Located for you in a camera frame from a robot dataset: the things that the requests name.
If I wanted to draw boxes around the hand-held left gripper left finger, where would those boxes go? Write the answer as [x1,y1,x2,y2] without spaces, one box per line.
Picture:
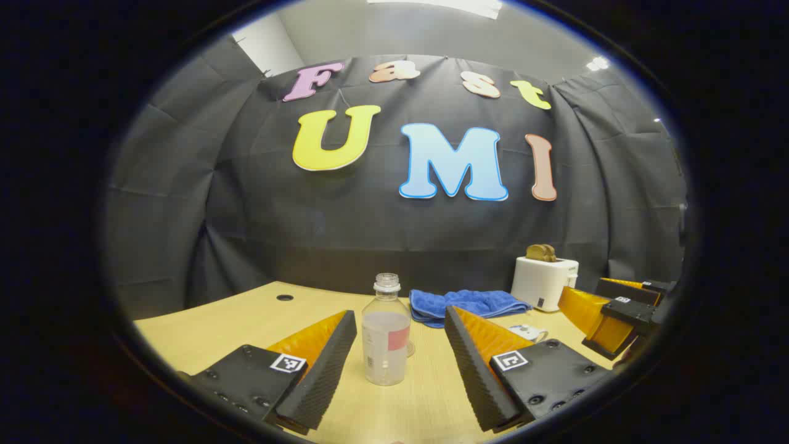
[179,310,359,435]

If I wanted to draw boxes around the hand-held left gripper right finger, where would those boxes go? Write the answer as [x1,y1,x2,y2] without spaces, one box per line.
[444,305,617,434]

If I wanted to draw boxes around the white toaster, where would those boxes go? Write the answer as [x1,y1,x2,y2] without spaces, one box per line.
[510,256,580,313]

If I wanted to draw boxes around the blue folded towel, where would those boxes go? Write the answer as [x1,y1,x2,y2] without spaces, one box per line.
[409,289,532,329]

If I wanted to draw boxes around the black backdrop cloth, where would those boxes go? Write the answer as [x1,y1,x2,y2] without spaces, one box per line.
[105,37,689,321]

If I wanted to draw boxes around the clear plastic water bottle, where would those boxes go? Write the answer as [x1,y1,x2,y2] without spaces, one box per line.
[361,273,412,387]

